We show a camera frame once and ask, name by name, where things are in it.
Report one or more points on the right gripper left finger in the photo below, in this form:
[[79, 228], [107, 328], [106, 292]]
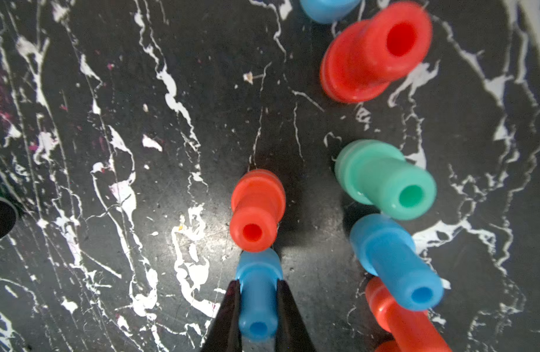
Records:
[[224, 333]]

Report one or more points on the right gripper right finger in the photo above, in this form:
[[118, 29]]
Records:
[[291, 334]]

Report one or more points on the blue stamp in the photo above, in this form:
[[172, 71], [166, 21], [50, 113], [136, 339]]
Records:
[[258, 274], [328, 11]]

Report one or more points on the blue stamp cap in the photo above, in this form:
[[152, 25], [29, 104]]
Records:
[[386, 250]]

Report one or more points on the green stamp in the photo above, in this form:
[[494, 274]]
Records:
[[376, 173]]

